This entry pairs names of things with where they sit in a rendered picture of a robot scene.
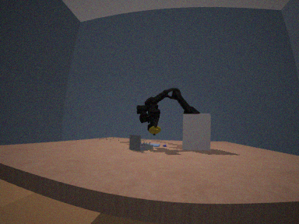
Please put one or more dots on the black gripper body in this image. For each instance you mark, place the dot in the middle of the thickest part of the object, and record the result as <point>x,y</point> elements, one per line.
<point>152,111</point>

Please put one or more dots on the olive yellow plate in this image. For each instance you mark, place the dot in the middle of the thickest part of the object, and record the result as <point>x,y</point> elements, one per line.
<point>154,130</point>

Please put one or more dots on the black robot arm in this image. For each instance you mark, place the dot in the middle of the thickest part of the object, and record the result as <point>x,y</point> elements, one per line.
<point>151,103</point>

